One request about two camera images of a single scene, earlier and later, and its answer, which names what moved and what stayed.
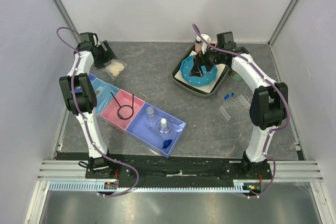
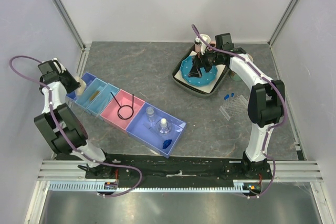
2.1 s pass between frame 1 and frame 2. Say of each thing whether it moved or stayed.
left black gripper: moved
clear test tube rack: stayed
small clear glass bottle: stayed
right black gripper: stayed
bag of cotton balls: moved
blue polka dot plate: stayed
